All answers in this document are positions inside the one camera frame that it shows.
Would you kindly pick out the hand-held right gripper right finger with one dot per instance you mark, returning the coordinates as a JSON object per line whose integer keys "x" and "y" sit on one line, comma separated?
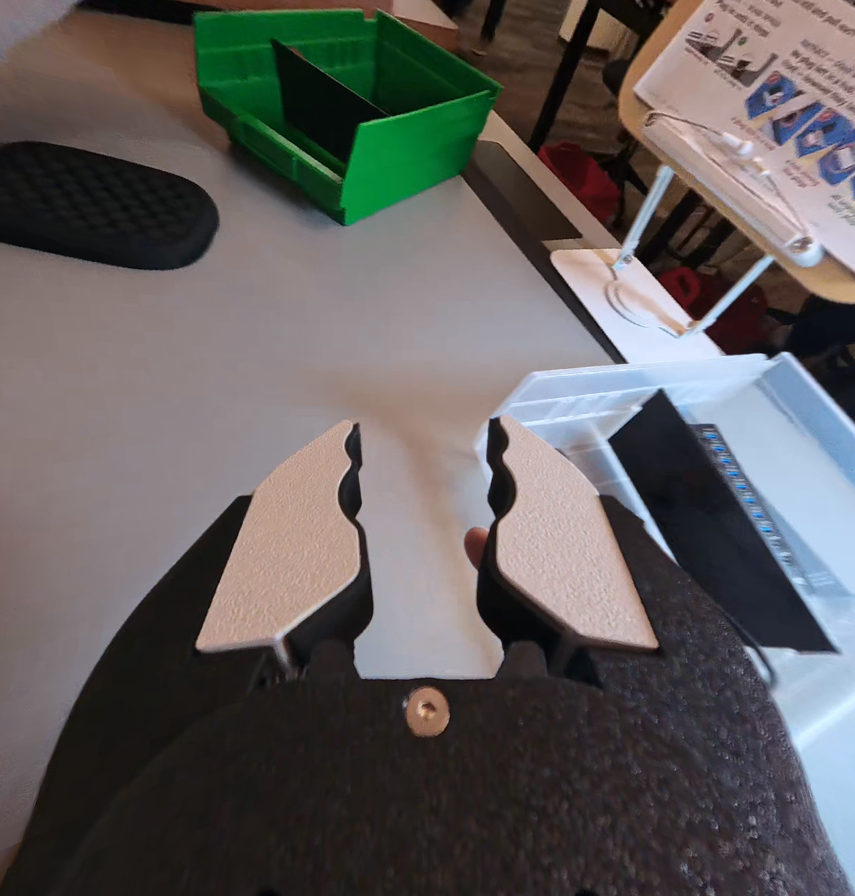
{"x": 567, "y": 560}

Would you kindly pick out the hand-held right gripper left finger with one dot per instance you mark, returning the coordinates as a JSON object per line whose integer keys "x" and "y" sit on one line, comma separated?
{"x": 287, "y": 553}

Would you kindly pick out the clear plastic bin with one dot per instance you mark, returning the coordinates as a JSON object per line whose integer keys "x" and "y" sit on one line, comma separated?
{"x": 581, "y": 406}

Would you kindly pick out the black multi-port usb hub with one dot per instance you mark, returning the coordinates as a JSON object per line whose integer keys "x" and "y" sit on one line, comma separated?
{"x": 756, "y": 504}

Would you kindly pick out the green plastic bin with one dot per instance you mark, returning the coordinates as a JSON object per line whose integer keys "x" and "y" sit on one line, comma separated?
{"x": 413, "y": 161}

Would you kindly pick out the black divider panel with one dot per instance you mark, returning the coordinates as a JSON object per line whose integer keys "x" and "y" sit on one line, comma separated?
{"x": 322, "y": 105}
{"x": 707, "y": 532}

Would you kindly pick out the white desk stand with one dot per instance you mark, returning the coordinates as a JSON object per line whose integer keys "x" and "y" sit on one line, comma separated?
{"x": 595, "y": 294}

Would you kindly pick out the red bag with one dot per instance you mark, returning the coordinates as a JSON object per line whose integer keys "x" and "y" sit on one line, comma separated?
{"x": 581, "y": 175}
{"x": 721, "y": 308}

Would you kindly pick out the black textured pad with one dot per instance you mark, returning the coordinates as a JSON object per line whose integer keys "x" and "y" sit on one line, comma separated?
{"x": 84, "y": 203}

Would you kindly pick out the printed instruction sheet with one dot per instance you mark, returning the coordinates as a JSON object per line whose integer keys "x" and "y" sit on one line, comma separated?
{"x": 784, "y": 70}

